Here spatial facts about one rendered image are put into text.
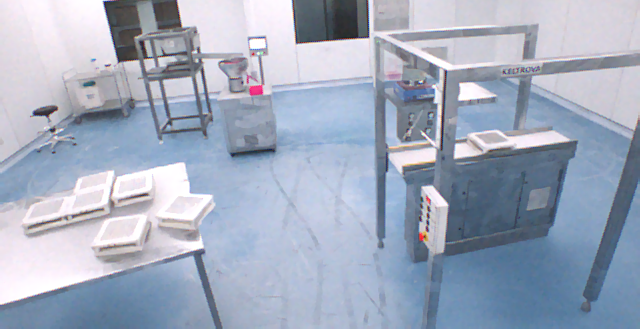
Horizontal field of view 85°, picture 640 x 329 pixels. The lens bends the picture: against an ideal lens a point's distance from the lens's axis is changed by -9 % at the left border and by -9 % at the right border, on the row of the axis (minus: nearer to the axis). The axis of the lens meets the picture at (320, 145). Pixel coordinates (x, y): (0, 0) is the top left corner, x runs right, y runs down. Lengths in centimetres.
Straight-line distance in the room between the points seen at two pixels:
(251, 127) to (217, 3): 319
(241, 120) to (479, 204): 289
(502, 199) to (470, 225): 30
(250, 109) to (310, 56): 297
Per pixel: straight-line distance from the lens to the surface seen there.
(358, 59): 744
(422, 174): 252
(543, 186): 319
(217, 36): 732
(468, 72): 158
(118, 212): 257
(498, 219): 312
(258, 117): 462
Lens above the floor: 202
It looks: 25 degrees down
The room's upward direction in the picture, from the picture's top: 5 degrees counter-clockwise
